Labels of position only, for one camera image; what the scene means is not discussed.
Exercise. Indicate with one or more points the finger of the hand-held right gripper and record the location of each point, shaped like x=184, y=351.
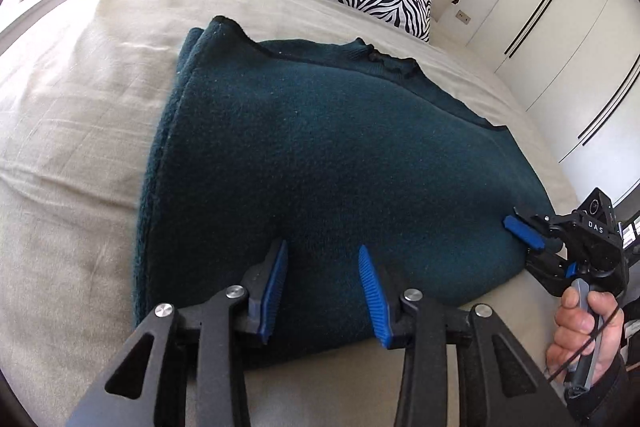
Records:
x=550, y=272
x=522, y=229

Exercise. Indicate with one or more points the white wardrobe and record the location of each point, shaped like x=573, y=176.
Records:
x=550, y=82

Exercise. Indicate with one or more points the dark teal knit sweater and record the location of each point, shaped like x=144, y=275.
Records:
x=325, y=147

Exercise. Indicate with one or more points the beige bed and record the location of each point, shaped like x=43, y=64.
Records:
x=75, y=107

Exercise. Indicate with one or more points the wall socket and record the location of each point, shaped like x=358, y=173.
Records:
x=463, y=17

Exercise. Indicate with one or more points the person's right forearm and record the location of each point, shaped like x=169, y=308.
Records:
x=610, y=394

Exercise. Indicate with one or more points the person's right hand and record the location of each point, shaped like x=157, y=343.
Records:
x=565, y=342

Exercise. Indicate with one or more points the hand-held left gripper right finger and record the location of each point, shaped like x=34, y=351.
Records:
x=375, y=297

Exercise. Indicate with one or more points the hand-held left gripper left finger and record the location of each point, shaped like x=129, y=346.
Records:
x=272, y=292

